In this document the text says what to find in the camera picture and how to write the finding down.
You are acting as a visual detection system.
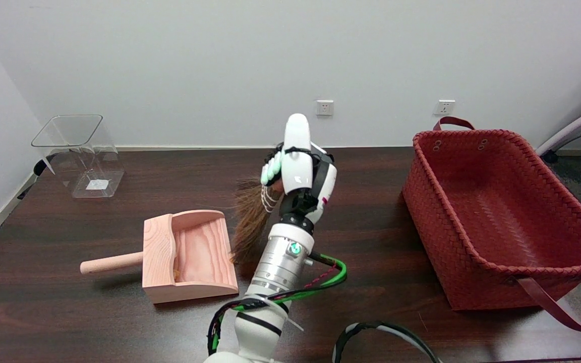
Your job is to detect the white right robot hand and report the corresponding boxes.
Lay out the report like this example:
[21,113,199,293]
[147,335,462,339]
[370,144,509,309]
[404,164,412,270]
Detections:
[260,113,337,230]

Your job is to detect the brown straw hand broom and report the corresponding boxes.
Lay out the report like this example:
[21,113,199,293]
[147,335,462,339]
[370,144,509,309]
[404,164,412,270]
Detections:
[230,149,286,265]

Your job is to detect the wooden dustpan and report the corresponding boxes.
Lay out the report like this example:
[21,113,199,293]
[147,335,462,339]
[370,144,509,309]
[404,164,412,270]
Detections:
[80,210,240,304]

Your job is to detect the clear plastic container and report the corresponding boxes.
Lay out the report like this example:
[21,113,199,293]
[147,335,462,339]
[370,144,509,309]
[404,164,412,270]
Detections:
[31,114,125,199]

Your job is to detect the red woven basket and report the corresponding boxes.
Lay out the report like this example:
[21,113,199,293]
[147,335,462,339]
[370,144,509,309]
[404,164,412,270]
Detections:
[402,116,581,333]

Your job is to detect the black table clamp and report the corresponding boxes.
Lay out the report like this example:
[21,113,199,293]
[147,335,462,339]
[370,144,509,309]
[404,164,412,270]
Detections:
[17,155,56,200]

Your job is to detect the pink and grey chair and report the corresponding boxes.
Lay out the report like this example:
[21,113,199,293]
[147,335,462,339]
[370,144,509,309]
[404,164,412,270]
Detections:
[536,99,581,163]

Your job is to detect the black cable with white tape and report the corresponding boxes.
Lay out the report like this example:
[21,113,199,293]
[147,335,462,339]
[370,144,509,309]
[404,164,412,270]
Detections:
[332,322,440,363]

